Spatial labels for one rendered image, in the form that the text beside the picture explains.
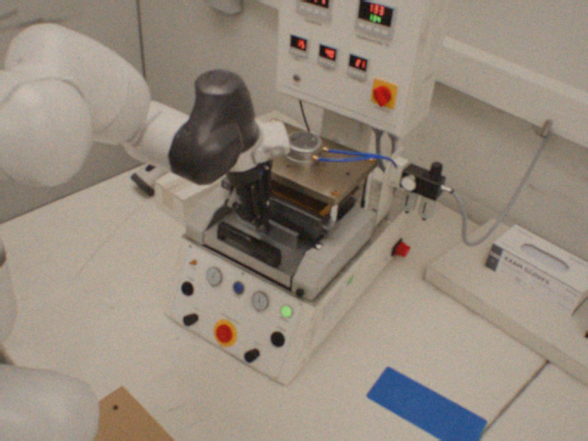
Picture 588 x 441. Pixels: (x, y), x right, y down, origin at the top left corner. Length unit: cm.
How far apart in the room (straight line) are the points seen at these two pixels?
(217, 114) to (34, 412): 49
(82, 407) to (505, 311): 105
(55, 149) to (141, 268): 100
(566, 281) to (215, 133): 92
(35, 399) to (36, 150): 27
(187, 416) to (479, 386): 61
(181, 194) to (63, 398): 100
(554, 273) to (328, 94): 66
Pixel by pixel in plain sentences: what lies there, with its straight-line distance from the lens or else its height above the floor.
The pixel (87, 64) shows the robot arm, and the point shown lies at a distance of 74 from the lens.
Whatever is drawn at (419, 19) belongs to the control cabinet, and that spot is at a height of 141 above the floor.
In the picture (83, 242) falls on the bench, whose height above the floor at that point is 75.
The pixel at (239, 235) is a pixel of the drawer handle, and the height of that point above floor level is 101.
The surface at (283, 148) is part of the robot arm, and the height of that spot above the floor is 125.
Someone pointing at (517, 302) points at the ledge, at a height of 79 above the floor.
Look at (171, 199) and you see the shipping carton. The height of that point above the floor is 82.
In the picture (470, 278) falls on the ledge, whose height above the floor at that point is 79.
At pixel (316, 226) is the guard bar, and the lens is 127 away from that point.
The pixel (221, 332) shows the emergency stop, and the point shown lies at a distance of 138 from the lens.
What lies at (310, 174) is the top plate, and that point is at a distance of 129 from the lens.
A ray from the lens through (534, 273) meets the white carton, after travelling 158.
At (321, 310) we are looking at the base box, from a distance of 132.
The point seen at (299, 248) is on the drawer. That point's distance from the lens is 132.
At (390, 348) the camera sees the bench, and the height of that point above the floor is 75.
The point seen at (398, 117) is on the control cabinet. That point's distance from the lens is 134.
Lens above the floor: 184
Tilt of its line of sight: 39 degrees down
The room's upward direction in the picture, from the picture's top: 5 degrees clockwise
